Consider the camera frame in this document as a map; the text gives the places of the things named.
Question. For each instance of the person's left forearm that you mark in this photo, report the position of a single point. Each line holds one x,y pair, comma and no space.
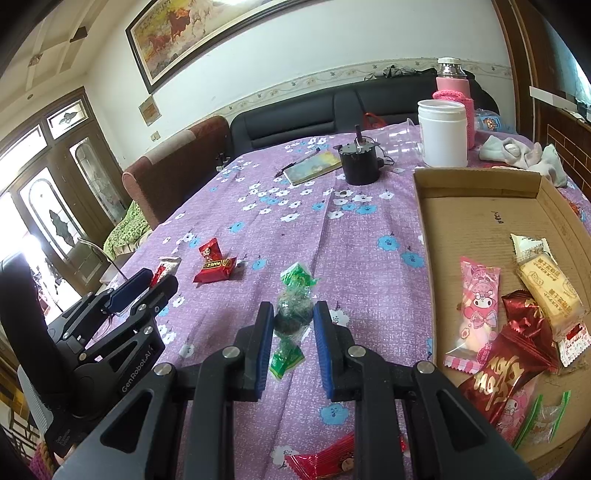
41,461

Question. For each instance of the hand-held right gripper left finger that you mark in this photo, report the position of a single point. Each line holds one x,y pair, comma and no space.
263,350

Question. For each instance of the shallow cardboard box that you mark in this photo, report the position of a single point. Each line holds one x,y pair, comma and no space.
466,217

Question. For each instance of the black pen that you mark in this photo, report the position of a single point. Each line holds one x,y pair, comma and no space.
295,162

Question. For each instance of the white plastic jar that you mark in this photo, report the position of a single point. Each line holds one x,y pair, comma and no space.
443,138

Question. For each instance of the pink thermos bottle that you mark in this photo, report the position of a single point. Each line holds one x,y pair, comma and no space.
455,87

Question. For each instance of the clear plastic cup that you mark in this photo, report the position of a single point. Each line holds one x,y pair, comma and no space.
399,141

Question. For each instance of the small wooden wall plaque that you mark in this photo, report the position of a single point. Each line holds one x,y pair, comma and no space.
148,110

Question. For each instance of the pink cartoon snack packet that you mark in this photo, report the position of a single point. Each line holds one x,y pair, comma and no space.
517,410
478,314

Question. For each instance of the white socks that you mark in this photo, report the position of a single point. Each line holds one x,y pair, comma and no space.
512,152

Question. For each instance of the small metal object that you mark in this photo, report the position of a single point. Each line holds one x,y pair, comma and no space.
223,161

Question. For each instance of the white red snack packet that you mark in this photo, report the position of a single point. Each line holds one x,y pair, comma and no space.
164,270

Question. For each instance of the red bag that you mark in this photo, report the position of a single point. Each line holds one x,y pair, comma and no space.
375,122

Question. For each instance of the bright green candy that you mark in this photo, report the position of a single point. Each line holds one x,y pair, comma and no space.
293,318

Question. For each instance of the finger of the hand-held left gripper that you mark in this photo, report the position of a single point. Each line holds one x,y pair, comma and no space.
131,286
164,290

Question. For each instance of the purple floral tablecloth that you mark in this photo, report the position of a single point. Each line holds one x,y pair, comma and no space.
360,240

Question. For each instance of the black leather sofa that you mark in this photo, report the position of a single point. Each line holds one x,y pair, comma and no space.
295,117

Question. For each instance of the wooden door with glass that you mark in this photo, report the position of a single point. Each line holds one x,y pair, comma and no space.
60,152

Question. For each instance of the black cup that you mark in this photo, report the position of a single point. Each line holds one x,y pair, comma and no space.
360,168

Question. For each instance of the striped green clear candy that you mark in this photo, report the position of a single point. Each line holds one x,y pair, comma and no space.
540,420

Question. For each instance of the wooden cabinet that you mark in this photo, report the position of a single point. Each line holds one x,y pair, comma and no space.
563,138

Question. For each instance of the framed horse painting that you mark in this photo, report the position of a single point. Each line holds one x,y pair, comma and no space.
184,32

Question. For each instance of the yellow cake packet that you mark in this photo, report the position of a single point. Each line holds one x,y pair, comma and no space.
549,295

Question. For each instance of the green patterned cloth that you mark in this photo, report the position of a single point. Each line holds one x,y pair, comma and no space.
127,230

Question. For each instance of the red yellow-label snack packet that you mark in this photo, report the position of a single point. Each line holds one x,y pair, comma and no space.
214,265
323,461

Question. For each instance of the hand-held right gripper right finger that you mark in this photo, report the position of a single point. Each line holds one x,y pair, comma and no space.
323,350

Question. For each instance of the blue cartoon bag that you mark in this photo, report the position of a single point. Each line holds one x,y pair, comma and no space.
491,122

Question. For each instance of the large dark red foil packet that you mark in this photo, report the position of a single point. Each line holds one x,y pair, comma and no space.
503,383

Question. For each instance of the dark clothes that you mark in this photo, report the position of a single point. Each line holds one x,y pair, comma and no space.
397,71

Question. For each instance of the small dark red foil packet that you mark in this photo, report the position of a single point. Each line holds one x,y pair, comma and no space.
531,323

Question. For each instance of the yellow green notebook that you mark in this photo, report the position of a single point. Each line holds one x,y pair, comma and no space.
314,167

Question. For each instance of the brown armchair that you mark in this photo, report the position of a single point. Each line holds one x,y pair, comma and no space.
184,157

